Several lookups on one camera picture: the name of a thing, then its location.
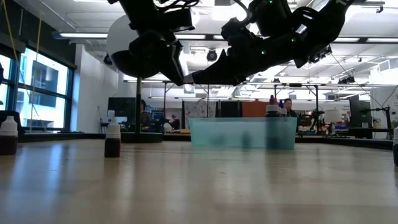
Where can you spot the large purple-tipped colouring bottle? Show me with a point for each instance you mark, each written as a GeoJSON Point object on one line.
{"type": "Point", "coordinates": [272, 109]}

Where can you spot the green translucent plastic bin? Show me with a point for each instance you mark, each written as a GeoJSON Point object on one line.
{"type": "Point", "coordinates": [236, 133]}

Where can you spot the small white-capped dropper bottle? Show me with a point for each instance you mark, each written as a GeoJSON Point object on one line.
{"type": "Point", "coordinates": [7, 143]}
{"type": "Point", "coordinates": [112, 146]}

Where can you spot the black aluminium table frame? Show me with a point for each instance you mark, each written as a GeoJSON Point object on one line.
{"type": "Point", "coordinates": [77, 137]}

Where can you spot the orange partition panel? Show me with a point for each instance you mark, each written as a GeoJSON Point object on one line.
{"type": "Point", "coordinates": [255, 109]}

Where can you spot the large window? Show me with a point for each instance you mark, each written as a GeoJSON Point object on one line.
{"type": "Point", "coordinates": [43, 90]}

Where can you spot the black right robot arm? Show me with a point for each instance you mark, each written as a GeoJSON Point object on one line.
{"type": "Point", "coordinates": [323, 28]}

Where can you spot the white globe lamp black base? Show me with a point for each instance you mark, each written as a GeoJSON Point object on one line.
{"type": "Point", "coordinates": [119, 37]}

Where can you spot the black monitor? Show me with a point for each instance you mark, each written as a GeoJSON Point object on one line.
{"type": "Point", "coordinates": [121, 107]}

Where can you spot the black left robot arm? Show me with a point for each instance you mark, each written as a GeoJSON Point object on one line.
{"type": "Point", "coordinates": [140, 12]}

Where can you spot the person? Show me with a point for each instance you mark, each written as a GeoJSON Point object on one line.
{"type": "Point", "coordinates": [288, 107]}
{"type": "Point", "coordinates": [144, 116]}

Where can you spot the black ceiling camera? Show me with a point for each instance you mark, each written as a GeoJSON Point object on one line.
{"type": "Point", "coordinates": [212, 55]}

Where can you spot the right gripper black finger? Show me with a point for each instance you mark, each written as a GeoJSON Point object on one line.
{"type": "Point", "coordinates": [220, 74]}

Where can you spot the large blue-tipped colouring bottle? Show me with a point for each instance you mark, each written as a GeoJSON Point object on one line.
{"type": "Point", "coordinates": [282, 110]}

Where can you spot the long ceiling light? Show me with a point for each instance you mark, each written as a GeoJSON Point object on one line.
{"type": "Point", "coordinates": [82, 35]}

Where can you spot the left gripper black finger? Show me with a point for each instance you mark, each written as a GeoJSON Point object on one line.
{"type": "Point", "coordinates": [175, 67]}

